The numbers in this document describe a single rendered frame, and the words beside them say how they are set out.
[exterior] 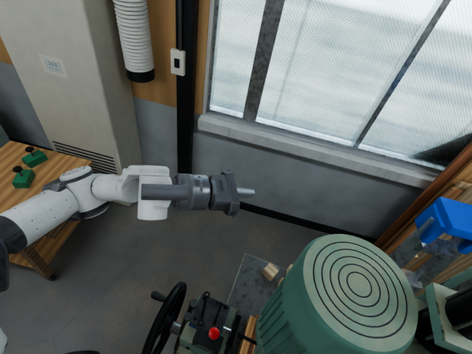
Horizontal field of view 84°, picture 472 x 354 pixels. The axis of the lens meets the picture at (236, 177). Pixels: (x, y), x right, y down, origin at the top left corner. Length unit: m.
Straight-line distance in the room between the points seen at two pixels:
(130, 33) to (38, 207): 1.02
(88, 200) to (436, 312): 0.76
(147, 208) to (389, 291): 0.46
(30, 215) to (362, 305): 0.67
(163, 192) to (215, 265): 1.52
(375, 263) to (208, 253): 1.70
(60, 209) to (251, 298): 0.66
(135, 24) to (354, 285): 1.41
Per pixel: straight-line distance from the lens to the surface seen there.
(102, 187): 0.74
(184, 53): 1.54
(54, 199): 0.78
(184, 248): 2.09
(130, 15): 1.52
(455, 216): 1.31
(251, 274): 1.06
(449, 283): 0.61
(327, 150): 1.79
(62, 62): 1.71
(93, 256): 2.17
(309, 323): 0.42
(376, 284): 0.46
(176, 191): 0.57
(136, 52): 1.57
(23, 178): 1.94
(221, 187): 0.66
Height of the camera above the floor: 1.85
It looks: 46 degrees down
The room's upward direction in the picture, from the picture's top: 12 degrees clockwise
